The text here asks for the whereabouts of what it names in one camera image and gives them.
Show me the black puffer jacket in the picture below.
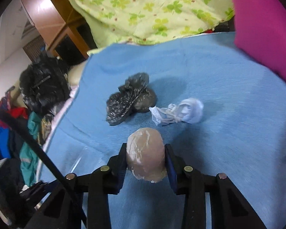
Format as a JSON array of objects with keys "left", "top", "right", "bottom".
[{"left": 19, "top": 55, "right": 71, "bottom": 115}]

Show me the beige sofa cushion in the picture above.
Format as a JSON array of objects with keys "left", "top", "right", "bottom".
[{"left": 69, "top": 63, "right": 88, "bottom": 86}]

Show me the teal garment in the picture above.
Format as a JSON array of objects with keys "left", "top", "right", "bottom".
[{"left": 19, "top": 112, "right": 44, "bottom": 186}]

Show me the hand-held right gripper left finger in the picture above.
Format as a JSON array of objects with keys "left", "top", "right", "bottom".
[{"left": 26, "top": 143, "right": 128, "bottom": 229}]

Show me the green clover print quilt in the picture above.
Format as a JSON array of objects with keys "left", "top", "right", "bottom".
[{"left": 68, "top": 0, "right": 235, "bottom": 45}]

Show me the light blue face mask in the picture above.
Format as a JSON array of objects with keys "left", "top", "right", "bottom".
[{"left": 149, "top": 98, "right": 204, "bottom": 127}]

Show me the black cable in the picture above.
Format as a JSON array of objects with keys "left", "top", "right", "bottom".
[{"left": 0, "top": 103, "right": 87, "bottom": 229}]

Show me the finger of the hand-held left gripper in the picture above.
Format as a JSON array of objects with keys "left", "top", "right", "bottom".
[{"left": 20, "top": 181, "right": 49, "bottom": 197}]

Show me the wooden cabinet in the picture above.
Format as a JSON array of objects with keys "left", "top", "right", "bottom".
[{"left": 45, "top": 24, "right": 98, "bottom": 65}]

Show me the brown wooden pillar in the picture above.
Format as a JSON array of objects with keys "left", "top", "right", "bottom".
[{"left": 19, "top": 0, "right": 77, "bottom": 50}]

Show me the brown door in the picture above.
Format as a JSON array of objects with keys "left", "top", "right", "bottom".
[{"left": 22, "top": 36, "right": 47, "bottom": 60}]

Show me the pink pillow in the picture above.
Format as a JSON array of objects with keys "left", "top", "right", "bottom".
[{"left": 227, "top": 0, "right": 286, "bottom": 89}]

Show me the clear plastic wrapper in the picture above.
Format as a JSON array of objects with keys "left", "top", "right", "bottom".
[{"left": 70, "top": 145, "right": 105, "bottom": 173}]

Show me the black plastic bag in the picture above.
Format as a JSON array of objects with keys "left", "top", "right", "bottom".
[{"left": 106, "top": 72, "right": 157, "bottom": 127}]

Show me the black garment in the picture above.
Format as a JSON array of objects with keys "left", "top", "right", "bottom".
[{"left": 8, "top": 129, "right": 27, "bottom": 163}]

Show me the blue blanket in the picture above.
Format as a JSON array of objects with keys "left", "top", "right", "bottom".
[{"left": 39, "top": 32, "right": 286, "bottom": 229}]

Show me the camouflage patterned cloth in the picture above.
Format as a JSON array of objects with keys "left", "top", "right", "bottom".
[{"left": 39, "top": 116, "right": 53, "bottom": 146}]

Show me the whitish plastic-wrapped wad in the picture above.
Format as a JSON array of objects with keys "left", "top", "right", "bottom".
[{"left": 126, "top": 128, "right": 167, "bottom": 184}]

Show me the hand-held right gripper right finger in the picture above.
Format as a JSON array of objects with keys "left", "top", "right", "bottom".
[{"left": 165, "top": 144, "right": 267, "bottom": 229}]

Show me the red garment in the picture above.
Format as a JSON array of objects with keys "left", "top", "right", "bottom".
[{"left": 0, "top": 100, "right": 29, "bottom": 120}]

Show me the blue jacket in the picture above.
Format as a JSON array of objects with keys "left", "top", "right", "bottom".
[{"left": 0, "top": 116, "right": 12, "bottom": 159}]

